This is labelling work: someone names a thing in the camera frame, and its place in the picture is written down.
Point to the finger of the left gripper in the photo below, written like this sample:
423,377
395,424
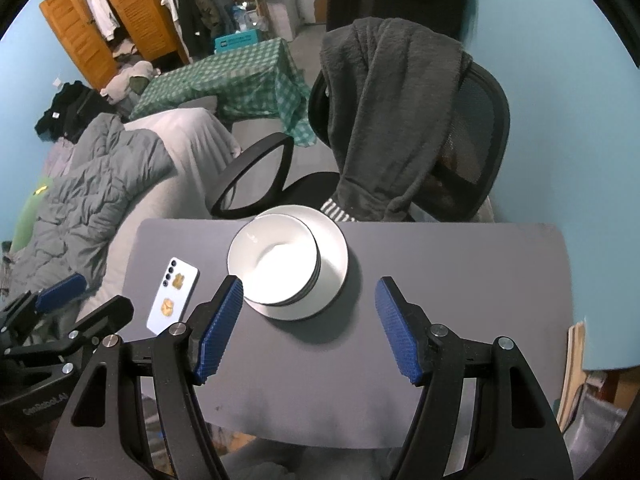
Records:
106,320
58,295

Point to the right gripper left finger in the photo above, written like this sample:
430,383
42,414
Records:
190,352

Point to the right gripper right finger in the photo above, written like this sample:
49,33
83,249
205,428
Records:
423,351

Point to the light blue smartphone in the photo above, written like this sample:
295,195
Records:
173,295

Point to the grey quilted duvet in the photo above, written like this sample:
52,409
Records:
81,212

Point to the white ribbed bowl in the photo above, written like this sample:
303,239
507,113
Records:
276,257

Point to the white plate on table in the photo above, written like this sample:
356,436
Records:
334,260

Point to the white grey pillow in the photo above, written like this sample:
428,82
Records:
198,143

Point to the black clothes pile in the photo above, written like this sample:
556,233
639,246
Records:
71,111

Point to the black office chair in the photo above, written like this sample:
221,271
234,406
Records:
456,190

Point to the green checkered cloth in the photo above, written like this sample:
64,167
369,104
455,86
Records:
257,81

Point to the dark grey fleece robe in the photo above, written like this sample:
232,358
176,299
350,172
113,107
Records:
391,86

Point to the teal plastic crate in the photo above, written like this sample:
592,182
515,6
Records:
240,39

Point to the orange wooden wardrobe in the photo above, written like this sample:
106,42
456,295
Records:
96,33

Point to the hanging dark clothes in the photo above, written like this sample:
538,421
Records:
200,23

